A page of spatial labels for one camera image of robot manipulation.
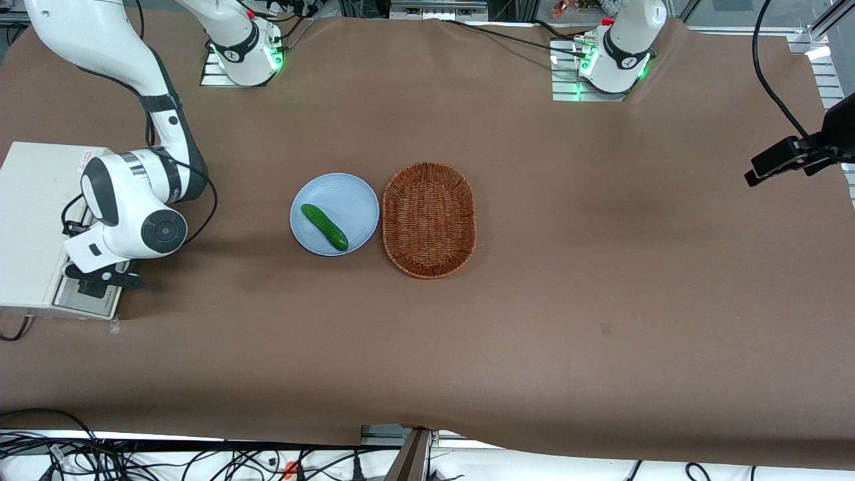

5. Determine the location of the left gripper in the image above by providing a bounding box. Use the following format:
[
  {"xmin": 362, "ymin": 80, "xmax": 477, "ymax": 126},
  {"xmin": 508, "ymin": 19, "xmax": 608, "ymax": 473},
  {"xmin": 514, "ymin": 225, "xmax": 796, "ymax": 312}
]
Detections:
[{"xmin": 744, "ymin": 124, "xmax": 855, "ymax": 188}]

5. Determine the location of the oven door with dark window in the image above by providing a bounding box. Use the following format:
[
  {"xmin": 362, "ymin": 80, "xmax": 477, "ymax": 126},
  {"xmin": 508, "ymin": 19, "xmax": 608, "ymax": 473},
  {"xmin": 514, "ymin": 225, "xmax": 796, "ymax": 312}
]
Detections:
[{"xmin": 52, "ymin": 264, "xmax": 126, "ymax": 317}]

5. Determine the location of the white toaster oven body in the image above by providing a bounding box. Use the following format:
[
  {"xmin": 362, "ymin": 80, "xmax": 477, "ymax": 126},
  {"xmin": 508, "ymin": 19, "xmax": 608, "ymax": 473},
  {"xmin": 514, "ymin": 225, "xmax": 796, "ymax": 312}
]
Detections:
[{"xmin": 0, "ymin": 141, "xmax": 125, "ymax": 320}]

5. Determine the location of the green cucumber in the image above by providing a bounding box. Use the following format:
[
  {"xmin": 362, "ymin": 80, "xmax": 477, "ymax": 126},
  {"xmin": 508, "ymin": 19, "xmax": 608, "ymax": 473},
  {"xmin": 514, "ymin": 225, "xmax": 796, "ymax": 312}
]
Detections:
[{"xmin": 301, "ymin": 204, "xmax": 350, "ymax": 253}]

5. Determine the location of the light blue round plate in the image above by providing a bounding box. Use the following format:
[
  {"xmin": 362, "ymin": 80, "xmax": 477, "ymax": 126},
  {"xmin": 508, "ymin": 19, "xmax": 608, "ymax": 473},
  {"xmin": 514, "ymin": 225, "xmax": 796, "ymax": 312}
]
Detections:
[{"xmin": 290, "ymin": 173, "xmax": 380, "ymax": 257}]

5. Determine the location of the brown tablecloth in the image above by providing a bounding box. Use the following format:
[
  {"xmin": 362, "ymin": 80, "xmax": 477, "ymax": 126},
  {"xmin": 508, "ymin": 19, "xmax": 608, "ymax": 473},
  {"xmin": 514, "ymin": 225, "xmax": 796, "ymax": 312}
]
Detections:
[{"xmin": 0, "ymin": 13, "xmax": 855, "ymax": 470}]

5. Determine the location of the brown wicker oval basket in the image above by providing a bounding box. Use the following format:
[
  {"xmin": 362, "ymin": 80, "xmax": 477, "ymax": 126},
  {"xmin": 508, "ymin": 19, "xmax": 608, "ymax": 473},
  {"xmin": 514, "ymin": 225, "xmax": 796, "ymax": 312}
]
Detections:
[{"xmin": 382, "ymin": 162, "xmax": 477, "ymax": 280}]

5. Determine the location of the aluminium profile under table edge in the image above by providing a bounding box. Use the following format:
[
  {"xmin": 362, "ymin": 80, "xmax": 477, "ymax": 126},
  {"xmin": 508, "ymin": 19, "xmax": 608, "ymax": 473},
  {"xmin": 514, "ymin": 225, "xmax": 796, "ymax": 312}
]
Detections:
[{"xmin": 361, "ymin": 424, "xmax": 436, "ymax": 481}]

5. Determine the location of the grey metal box behind table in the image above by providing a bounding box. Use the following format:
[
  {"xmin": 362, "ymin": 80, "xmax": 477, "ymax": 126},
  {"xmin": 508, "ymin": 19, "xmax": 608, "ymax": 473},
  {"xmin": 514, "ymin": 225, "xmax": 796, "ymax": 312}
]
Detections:
[{"xmin": 389, "ymin": 0, "xmax": 490, "ymax": 21}]

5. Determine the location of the black oven power cable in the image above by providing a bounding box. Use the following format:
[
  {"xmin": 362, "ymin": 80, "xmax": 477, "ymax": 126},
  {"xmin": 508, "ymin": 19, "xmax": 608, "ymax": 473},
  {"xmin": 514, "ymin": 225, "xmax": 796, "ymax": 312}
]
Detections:
[{"xmin": 0, "ymin": 314, "xmax": 34, "ymax": 342}]

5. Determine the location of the aluminium frame rail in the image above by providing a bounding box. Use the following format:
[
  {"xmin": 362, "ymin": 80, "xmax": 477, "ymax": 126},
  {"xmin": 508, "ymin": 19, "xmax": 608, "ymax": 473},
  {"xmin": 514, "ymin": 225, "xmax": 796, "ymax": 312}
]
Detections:
[{"xmin": 688, "ymin": 0, "xmax": 855, "ymax": 201}]

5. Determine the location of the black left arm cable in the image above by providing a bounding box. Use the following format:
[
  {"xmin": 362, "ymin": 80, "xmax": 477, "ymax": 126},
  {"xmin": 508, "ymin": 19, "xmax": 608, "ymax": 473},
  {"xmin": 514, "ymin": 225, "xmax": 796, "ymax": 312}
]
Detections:
[{"xmin": 752, "ymin": 0, "xmax": 830, "ymax": 146}]

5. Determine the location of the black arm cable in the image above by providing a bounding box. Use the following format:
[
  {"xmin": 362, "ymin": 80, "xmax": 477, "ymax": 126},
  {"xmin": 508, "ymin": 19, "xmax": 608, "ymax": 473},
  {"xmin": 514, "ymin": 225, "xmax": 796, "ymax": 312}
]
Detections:
[
  {"xmin": 61, "ymin": 63, "xmax": 220, "ymax": 245},
  {"xmin": 752, "ymin": 0, "xmax": 830, "ymax": 146}
]

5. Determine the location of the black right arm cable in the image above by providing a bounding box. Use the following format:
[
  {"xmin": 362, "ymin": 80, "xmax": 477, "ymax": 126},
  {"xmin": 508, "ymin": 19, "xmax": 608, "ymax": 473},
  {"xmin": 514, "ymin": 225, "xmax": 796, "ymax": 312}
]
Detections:
[{"xmin": 61, "ymin": 63, "xmax": 220, "ymax": 245}]

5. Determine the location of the black looped floor cable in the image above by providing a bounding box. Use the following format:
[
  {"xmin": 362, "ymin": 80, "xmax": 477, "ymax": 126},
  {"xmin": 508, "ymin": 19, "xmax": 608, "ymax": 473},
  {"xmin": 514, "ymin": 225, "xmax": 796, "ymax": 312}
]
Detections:
[{"xmin": 0, "ymin": 408, "xmax": 101, "ymax": 445}]

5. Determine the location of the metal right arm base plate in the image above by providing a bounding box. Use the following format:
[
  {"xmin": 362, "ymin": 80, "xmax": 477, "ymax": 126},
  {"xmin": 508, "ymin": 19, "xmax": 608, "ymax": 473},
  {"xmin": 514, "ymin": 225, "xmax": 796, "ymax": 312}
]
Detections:
[{"xmin": 199, "ymin": 32, "xmax": 285, "ymax": 88}]

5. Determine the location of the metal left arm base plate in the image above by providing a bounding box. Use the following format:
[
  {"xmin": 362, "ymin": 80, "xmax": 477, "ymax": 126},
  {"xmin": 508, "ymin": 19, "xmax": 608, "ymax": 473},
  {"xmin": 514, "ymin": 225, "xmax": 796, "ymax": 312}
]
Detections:
[{"xmin": 550, "ymin": 37, "xmax": 643, "ymax": 103}]

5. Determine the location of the long black cable on tablecloth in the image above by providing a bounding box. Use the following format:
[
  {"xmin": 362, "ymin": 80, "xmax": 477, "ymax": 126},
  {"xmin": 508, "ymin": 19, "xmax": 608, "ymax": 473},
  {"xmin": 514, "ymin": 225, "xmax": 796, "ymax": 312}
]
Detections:
[{"xmin": 440, "ymin": 19, "xmax": 590, "ymax": 58}]

